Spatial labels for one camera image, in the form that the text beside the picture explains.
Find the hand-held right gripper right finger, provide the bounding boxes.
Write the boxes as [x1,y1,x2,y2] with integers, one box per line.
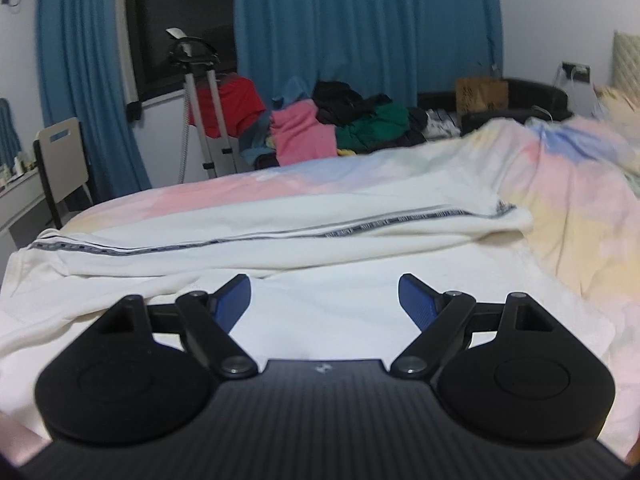
[389,273,581,380]

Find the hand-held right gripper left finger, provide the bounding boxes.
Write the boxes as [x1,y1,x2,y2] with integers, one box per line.
[75,274,259,380]

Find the white pants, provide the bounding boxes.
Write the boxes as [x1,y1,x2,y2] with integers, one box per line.
[0,200,616,441]

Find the blue cloth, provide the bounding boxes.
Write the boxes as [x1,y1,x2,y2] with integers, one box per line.
[239,77,311,163]

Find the green cloth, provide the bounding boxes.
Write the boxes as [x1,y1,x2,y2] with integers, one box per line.
[335,104,411,153]

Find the white patterned cloth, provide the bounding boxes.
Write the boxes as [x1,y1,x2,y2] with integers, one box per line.
[425,109,461,138]

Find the garment steamer stand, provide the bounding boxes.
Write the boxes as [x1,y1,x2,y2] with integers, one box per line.
[166,27,236,183]

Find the pink cloth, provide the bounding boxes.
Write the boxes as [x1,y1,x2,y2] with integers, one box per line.
[270,100,337,166]

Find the pastel tie-dye bed sheet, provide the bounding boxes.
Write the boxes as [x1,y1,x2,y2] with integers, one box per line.
[0,115,640,466]

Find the red cloth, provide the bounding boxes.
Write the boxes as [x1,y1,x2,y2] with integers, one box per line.
[189,76,266,140]

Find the black cloth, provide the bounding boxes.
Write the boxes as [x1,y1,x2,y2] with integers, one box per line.
[312,81,393,126]

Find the cardboard box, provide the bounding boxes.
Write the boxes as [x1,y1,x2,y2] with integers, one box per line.
[455,76,510,113]

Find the black and beige chair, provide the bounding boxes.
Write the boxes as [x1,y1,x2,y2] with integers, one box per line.
[32,117,93,231]

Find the white dressing table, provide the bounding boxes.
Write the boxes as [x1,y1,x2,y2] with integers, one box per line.
[0,165,56,251]

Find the black armchair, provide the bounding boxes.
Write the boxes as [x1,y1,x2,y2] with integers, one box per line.
[417,77,573,136]

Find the narrow blue curtain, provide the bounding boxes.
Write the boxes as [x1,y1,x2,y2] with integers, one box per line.
[36,0,151,211]

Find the wavy framed mirror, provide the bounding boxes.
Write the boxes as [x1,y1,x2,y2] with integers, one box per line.
[0,97,23,161]

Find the wide blue curtain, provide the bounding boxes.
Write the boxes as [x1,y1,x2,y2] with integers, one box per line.
[232,0,503,108]

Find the beige tufted headboard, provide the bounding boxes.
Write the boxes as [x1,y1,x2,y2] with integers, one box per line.
[612,30,640,91]

